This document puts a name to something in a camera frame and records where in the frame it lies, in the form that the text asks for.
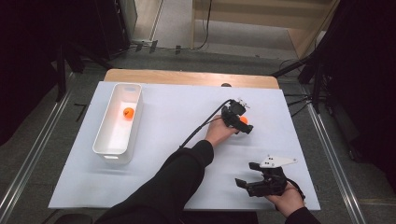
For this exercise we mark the person's right hand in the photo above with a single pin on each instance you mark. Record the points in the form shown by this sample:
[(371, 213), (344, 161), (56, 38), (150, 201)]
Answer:
[(288, 200)]

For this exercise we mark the black stand post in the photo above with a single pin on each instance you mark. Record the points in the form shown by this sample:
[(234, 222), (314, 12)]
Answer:
[(61, 74)]

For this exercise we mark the metal floor rail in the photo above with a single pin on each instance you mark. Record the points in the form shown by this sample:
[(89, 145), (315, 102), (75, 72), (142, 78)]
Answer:
[(336, 161), (34, 149)]

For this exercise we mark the white plastic bin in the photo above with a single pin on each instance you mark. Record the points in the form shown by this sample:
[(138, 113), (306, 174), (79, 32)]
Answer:
[(120, 130)]

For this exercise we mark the orange ball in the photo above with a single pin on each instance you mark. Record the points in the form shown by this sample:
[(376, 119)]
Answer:
[(244, 119), (128, 113)]

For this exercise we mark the wooden table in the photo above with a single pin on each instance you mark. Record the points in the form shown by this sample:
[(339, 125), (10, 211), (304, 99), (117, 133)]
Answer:
[(186, 77)]

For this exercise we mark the black cabinet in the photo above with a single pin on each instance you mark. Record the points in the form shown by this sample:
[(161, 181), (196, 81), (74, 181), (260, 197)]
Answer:
[(110, 28)]

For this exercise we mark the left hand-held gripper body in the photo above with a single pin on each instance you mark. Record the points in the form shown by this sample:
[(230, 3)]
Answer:
[(233, 113)]

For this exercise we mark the black stand legs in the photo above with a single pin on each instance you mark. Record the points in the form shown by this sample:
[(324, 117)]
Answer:
[(316, 81)]

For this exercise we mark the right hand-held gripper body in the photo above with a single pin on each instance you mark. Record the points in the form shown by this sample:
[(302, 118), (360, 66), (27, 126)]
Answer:
[(271, 183)]

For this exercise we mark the person's left hand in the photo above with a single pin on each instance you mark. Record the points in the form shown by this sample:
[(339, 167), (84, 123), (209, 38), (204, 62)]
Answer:
[(219, 130)]

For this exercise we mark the light wooden furniture frame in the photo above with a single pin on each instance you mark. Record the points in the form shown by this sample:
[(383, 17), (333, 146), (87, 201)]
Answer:
[(249, 14)]

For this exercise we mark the white board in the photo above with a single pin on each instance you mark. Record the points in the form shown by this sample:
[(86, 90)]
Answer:
[(174, 102)]

